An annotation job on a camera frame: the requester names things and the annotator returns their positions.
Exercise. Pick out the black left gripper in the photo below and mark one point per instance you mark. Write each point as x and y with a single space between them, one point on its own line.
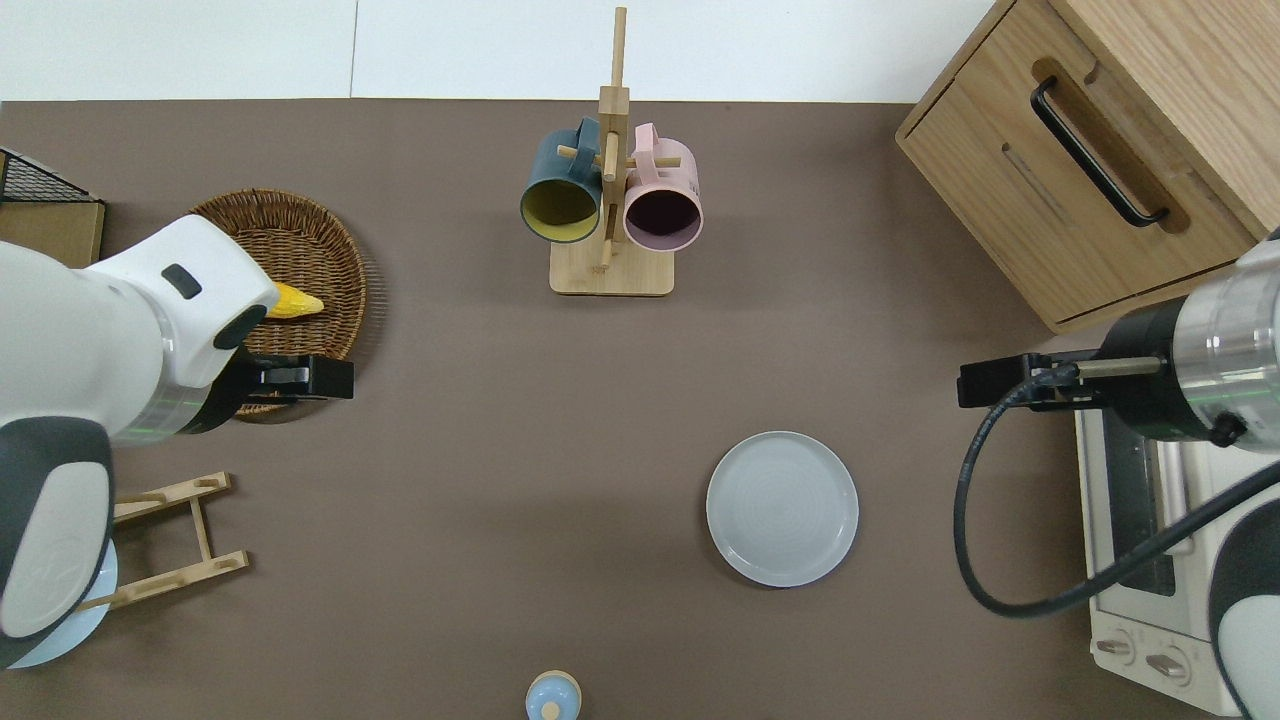
250 385

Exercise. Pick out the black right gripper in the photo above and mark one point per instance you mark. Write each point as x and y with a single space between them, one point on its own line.
1140 400

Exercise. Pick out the gray round plate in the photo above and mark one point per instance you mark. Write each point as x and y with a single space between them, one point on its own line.
782 510

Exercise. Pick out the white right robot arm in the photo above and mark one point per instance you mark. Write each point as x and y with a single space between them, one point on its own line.
1230 340

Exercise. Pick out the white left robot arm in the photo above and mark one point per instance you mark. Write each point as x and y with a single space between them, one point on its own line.
80 330

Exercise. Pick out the wooden plate rack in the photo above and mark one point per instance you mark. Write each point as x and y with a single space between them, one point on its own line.
200 525

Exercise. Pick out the light blue plate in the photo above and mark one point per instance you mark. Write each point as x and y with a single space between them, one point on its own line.
95 625

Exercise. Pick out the yellow corn cob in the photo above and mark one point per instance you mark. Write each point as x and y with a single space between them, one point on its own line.
298 302

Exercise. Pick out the brown wicker basket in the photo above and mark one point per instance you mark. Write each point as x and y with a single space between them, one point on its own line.
310 240

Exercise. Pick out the brown table mat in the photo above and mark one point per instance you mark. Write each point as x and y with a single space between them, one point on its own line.
480 450

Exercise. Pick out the cream toaster oven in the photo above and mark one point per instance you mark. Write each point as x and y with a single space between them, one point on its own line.
1120 640

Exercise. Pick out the wooden mug tree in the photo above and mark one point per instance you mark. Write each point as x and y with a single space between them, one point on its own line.
610 275

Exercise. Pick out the teal mug yellow inside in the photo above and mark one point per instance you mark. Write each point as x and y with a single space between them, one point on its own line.
550 170

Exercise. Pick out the pink mug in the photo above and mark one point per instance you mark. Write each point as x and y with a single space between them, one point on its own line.
670 180

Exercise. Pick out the small blue dome bell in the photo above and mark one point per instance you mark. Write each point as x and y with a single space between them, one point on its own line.
552 698

